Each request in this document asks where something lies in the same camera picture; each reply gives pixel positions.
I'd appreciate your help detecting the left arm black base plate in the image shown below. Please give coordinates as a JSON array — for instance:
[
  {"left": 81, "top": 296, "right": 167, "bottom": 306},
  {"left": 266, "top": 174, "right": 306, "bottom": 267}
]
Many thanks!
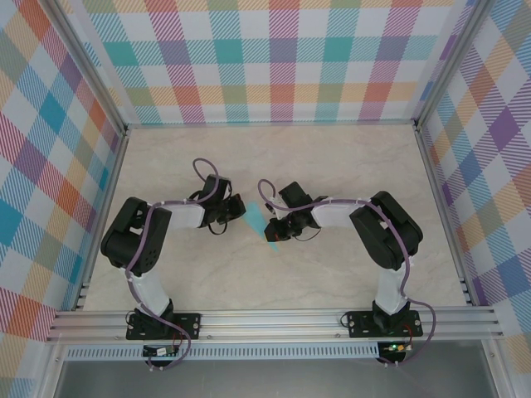
[{"left": 125, "top": 313, "right": 203, "bottom": 341}]

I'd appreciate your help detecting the aluminium side rail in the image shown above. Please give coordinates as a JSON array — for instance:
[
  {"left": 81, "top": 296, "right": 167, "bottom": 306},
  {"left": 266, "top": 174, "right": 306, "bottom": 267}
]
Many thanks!
[
  {"left": 72, "top": 128, "right": 130, "bottom": 312},
  {"left": 414, "top": 124, "right": 478, "bottom": 308}
]

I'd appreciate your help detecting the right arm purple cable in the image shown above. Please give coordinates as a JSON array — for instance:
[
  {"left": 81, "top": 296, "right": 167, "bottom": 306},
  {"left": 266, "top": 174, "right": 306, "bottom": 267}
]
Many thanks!
[{"left": 256, "top": 178, "right": 440, "bottom": 368}]

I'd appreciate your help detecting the thin aluminium frame rail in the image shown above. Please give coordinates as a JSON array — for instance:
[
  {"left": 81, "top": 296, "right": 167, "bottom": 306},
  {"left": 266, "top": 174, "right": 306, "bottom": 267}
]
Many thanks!
[{"left": 124, "top": 119, "right": 420, "bottom": 130}]

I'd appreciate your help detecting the wide aluminium frame beam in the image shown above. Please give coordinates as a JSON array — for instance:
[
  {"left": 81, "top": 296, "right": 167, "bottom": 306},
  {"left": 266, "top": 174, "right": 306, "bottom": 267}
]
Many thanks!
[{"left": 46, "top": 305, "right": 505, "bottom": 343}]

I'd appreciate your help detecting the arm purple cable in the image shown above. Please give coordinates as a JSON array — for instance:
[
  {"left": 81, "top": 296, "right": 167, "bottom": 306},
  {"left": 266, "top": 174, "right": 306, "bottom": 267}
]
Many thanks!
[
  {"left": 124, "top": 157, "right": 221, "bottom": 372},
  {"left": 256, "top": 178, "right": 440, "bottom": 368}
]

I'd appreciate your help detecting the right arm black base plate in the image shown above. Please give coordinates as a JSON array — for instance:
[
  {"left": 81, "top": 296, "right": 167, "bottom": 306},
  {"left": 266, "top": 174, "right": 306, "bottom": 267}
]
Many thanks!
[{"left": 347, "top": 309, "right": 423, "bottom": 339}]

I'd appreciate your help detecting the aluminium upright post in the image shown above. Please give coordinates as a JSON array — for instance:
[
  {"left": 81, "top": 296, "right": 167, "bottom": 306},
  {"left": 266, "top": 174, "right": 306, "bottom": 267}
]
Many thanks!
[
  {"left": 412, "top": 0, "right": 499, "bottom": 132},
  {"left": 40, "top": 0, "right": 129, "bottom": 136}
]

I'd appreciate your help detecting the teal cloth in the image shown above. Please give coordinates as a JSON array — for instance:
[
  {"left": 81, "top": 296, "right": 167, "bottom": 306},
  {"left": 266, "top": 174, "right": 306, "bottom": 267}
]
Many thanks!
[{"left": 241, "top": 201, "right": 281, "bottom": 253}]

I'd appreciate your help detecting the perforated metal cable tray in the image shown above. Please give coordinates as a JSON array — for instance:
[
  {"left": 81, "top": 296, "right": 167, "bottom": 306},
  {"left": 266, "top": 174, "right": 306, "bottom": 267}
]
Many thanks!
[{"left": 64, "top": 342, "right": 381, "bottom": 361}]

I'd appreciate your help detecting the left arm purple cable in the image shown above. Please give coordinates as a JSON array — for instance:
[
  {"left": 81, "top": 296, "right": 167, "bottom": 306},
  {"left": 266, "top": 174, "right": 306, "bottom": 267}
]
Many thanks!
[{"left": 124, "top": 157, "right": 221, "bottom": 372}]

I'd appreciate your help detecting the grey metal sheet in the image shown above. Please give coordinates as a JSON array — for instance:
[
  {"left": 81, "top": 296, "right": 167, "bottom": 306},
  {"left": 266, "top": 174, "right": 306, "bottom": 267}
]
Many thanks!
[{"left": 53, "top": 358, "right": 499, "bottom": 398}]

